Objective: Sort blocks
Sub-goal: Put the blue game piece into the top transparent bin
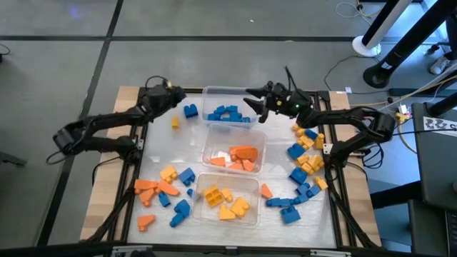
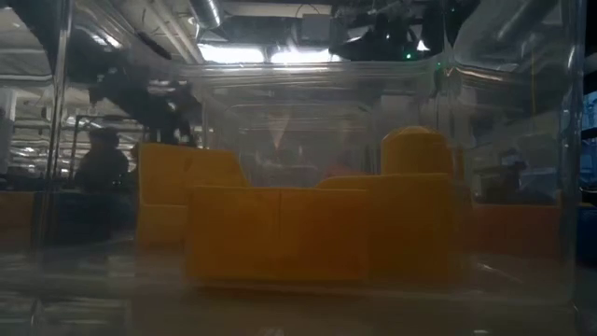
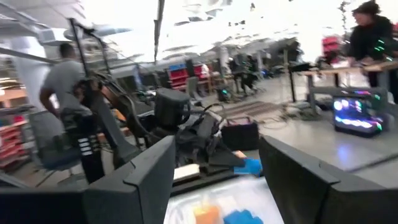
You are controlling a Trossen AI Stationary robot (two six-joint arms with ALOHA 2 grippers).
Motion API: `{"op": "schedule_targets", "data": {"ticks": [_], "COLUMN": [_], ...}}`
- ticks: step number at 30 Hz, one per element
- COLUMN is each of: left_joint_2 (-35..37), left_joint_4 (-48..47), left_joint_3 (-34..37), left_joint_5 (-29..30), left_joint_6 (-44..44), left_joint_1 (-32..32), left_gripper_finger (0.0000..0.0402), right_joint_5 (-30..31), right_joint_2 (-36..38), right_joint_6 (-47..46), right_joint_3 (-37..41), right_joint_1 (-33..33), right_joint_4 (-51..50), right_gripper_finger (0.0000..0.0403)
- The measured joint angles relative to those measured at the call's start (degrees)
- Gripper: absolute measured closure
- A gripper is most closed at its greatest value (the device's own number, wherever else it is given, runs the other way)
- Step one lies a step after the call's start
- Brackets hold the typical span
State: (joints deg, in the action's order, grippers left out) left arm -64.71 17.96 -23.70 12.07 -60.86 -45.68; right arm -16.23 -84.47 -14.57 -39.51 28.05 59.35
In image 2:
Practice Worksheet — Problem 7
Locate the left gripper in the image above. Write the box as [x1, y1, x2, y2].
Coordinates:
[88, 69, 202, 147]

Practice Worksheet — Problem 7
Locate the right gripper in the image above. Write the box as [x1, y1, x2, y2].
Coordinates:
[328, 15, 443, 63]

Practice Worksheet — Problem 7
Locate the clear plastic bin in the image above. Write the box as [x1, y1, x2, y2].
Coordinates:
[0, 58, 590, 336]
[202, 95, 391, 188]

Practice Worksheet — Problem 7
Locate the orange toy block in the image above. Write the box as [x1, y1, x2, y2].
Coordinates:
[0, 189, 36, 251]
[474, 203, 562, 259]

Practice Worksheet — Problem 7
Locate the person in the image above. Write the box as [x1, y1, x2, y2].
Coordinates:
[74, 126, 131, 193]

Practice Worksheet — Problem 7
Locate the blue toy block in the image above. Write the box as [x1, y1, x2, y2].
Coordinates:
[576, 203, 597, 263]
[39, 189, 139, 246]

